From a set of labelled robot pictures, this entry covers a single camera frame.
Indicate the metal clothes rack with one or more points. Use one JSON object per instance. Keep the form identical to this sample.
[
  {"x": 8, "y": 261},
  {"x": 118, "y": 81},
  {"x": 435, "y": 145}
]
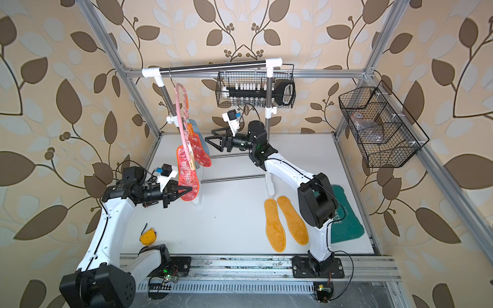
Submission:
[{"x": 158, "y": 75}]

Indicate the yellow fuzzy insole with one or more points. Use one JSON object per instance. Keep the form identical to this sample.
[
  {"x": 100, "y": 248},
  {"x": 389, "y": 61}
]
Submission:
[
  {"x": 274, "y": 229},
  {"x": 296, "y": 225}
]

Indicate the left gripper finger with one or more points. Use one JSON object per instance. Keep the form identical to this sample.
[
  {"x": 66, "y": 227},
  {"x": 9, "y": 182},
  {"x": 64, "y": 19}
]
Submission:
[
  {"x": 173, "y": 196},
  {"x": 180, "y": 190}
]

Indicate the yellow tape measure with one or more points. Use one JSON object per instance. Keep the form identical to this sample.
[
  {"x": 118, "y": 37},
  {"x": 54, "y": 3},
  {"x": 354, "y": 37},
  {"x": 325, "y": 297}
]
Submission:
[{"x": 148, "y": 237}]

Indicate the back black wire basket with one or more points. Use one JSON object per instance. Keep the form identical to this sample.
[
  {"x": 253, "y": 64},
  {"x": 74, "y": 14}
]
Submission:
[{"x": 239, "y": 85}]

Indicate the grey blue insole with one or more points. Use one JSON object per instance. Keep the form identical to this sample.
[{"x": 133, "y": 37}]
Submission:
[{"x": 194, "y": 126}]

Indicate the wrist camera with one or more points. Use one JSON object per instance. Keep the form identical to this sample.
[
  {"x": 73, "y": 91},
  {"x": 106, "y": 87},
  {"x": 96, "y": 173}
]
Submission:
[
  {"x": 232, "y": 118},
  {"x": 164, "y": 174}
]

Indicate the side black wire basket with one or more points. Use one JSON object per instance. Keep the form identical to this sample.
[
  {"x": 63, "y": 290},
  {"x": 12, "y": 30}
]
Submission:
[{"x": 385, "y": 131}]

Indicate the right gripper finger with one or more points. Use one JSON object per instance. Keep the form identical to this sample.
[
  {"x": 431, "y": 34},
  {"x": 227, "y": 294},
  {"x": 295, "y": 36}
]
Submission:
[
  {"x": 221, "y": 132},
  {"x": 216, "y": 142}
]

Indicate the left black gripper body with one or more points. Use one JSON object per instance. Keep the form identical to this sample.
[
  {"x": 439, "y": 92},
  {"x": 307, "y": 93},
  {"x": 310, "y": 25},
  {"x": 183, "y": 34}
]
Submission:
[{"x": 153, "y": 194}]

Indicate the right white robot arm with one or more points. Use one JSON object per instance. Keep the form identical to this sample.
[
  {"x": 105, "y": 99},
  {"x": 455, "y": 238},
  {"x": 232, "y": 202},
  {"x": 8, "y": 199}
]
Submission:
[{"x": 317, "y": 201}]

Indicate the pink clip hanger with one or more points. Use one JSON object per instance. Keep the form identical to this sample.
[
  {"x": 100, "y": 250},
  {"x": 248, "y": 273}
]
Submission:
[{"x": 182, "y": 106}]

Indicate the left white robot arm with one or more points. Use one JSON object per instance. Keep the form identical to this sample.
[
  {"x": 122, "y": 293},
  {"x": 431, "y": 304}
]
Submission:
[{"x": 99, "y": 280}]

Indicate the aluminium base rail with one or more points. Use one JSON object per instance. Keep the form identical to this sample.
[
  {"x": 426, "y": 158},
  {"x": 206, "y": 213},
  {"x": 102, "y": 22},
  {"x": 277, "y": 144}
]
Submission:
[{"x": 267, "y": 274}]

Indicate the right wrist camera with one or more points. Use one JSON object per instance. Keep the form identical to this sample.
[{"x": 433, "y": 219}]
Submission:
[{"x": 232, "y": 118}]

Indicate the green plastic tool case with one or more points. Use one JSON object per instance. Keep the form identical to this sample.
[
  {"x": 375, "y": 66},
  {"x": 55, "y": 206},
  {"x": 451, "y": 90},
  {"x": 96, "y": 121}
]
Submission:
[{"x": 346, "y": 225}]

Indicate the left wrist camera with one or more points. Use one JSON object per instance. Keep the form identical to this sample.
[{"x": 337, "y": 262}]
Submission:
[{"x": 164, "y": 174}]

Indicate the red patterned insole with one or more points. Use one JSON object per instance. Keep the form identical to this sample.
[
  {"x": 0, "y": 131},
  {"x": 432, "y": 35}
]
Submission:
[
  {"x": 186, "y": 176},
  {"x": 201, "y": 157}
]

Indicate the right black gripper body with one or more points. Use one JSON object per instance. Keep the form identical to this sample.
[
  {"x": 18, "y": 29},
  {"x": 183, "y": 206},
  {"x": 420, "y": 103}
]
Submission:
[{"x": 242, "y": 142}]

